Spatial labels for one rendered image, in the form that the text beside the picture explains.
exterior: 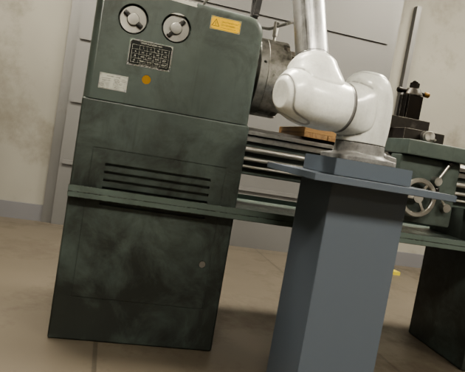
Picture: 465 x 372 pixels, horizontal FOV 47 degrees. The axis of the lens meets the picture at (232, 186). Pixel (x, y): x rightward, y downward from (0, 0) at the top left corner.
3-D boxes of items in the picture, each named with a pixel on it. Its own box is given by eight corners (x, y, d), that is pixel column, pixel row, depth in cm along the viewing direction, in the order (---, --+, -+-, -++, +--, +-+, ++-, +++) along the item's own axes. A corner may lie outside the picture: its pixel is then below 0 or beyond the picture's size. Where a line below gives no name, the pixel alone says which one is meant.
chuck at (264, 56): (254, 108, 203) (266, 26, 204) (235, 117, 234) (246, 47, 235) (263, 109, 204) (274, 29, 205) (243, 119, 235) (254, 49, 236)
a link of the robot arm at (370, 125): (397, 149, 163) (411, 77, 161) (351, 140, 154) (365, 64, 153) (362, 145, 177) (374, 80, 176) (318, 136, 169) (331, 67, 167)
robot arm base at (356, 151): (408, 170, 161) (412, 152, 161) (342, 159, 156) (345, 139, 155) (379, 165, 179) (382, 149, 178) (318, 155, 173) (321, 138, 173)
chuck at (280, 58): (263, 109, 204) (274, 29, 205) (243, 119, 235) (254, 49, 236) (285, 114, 206) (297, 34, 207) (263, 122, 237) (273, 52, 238)
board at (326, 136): (303, 136, 208) (305, 126, 207) (277, 135, 243) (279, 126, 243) (373, 148, 214) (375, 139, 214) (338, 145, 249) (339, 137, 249)
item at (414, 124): (384, 125, 219) (386, 113, 219) (373, 125, 229) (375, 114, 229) (427, 133, 224) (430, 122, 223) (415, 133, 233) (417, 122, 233)
